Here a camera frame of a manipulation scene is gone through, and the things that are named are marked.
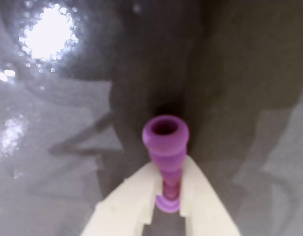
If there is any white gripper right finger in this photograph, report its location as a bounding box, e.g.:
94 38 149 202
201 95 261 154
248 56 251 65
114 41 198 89
180 152 241 236

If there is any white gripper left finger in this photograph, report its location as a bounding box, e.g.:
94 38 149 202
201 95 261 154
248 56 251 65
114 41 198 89
80 162 165 236

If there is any purple ribbed pen grip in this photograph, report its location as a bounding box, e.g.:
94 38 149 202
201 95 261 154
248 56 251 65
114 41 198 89
141 115 190 213

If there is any black glossy table mat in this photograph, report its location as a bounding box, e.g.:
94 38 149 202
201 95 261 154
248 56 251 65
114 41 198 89
0 0 303 236

